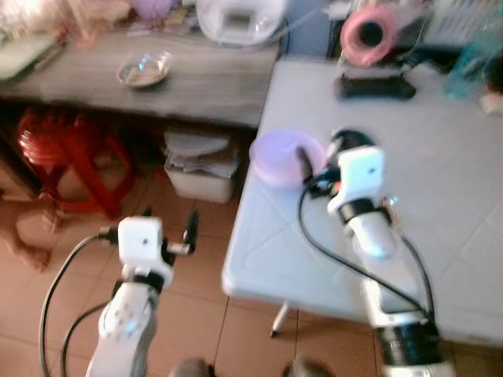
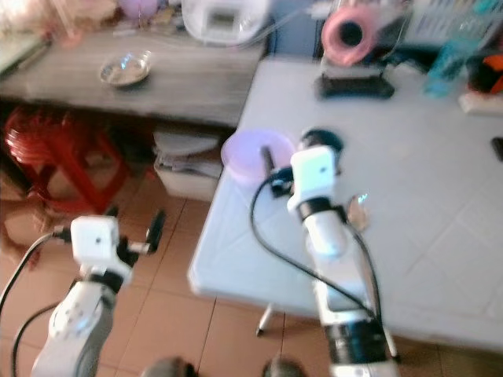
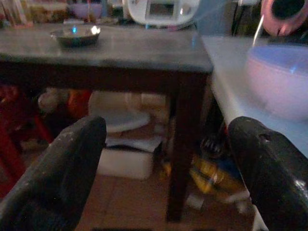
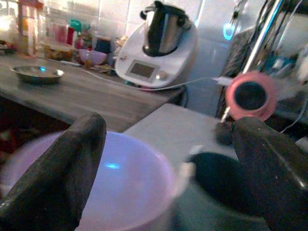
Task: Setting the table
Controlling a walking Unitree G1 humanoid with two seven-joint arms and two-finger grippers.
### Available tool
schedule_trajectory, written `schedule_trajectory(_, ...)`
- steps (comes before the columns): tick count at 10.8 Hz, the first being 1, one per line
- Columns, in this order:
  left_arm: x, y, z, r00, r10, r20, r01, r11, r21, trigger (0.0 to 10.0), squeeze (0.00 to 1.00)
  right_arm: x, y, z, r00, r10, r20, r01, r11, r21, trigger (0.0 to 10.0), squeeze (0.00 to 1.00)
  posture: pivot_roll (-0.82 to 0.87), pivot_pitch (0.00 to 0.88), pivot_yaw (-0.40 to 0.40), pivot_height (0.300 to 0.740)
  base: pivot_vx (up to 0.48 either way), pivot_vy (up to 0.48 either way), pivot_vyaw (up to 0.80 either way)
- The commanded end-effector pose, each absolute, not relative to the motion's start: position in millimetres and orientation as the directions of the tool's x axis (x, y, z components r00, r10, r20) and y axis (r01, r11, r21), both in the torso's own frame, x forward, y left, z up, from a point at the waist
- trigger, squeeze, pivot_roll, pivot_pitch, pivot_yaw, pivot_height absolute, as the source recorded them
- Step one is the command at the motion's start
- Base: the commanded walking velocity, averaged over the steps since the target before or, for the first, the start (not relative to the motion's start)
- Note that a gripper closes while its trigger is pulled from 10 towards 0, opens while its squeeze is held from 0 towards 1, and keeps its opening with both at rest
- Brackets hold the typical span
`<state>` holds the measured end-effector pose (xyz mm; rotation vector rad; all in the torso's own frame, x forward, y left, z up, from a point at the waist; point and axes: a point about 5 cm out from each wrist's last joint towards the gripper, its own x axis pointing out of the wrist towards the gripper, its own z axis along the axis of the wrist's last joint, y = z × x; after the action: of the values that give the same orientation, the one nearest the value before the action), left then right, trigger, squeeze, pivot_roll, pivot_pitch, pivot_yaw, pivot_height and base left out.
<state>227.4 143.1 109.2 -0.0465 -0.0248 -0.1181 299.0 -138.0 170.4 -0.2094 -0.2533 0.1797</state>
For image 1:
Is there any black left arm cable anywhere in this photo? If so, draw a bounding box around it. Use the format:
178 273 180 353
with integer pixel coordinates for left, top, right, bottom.
38 228 120 377

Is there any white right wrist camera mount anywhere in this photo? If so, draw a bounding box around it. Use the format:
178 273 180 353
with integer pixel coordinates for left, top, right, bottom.
325 146 387 214

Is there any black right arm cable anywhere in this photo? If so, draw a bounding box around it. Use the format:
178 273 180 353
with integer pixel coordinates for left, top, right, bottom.
296 174 436 318

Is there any purple plastic plate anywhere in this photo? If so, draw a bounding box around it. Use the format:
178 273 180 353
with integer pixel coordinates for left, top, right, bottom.
249 129 329 189

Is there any red plastic stool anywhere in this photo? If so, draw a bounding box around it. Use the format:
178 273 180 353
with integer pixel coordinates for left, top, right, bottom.
15 105 136 218

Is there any metal table leg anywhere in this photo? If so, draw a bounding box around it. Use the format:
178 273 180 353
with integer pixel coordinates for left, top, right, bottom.
270 302 292 339

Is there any person bare foot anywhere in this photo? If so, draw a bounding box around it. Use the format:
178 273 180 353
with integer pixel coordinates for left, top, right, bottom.
0 198 57 273

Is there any white storage box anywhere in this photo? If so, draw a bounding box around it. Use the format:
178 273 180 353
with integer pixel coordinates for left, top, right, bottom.
163 128 242 205

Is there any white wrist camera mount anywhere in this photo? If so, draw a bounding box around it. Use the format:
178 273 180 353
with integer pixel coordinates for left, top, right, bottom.
325 146 387 214
117 217 175 273

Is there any grey wooden side table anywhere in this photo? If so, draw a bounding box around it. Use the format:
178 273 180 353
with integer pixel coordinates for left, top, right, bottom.
0 31 281 130

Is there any pink ring-shaped roll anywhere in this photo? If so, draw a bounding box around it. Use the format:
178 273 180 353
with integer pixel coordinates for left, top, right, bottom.
340 5 402 68

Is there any teal clear plastic bottle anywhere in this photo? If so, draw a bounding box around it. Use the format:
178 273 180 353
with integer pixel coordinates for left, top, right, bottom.
443 30 502 100

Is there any black flat base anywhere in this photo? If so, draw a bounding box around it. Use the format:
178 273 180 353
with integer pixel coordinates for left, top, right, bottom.
336 66 418 102

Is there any white rice cooker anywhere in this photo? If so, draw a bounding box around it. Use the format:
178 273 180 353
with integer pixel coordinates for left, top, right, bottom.
196 0 289 49

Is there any white wire rack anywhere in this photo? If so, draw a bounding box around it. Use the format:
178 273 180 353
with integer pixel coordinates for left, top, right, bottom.
428 0 503 46

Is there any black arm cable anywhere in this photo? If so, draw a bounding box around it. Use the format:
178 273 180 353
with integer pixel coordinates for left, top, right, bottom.
296 174 436 318
38 228 120 377

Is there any metal bowl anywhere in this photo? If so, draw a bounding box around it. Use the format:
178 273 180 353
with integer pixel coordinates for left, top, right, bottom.
116 50 173 90

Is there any green cutting board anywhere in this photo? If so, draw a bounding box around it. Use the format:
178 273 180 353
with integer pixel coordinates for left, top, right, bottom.
0 31 62 81

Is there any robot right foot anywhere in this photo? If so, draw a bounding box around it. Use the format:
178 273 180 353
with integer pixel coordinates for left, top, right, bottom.
282 357 336 377

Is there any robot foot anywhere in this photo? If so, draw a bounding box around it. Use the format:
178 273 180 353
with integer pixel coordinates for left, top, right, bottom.
168 357 215 377
282 357 336 377

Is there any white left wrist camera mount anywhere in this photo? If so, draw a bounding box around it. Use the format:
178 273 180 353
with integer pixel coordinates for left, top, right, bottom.
117 217 175 273

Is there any purple plastic container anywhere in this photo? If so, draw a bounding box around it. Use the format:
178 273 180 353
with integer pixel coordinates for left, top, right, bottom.
129 0 175 21

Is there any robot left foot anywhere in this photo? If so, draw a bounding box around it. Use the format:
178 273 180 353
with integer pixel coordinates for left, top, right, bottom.
168 357 215 377

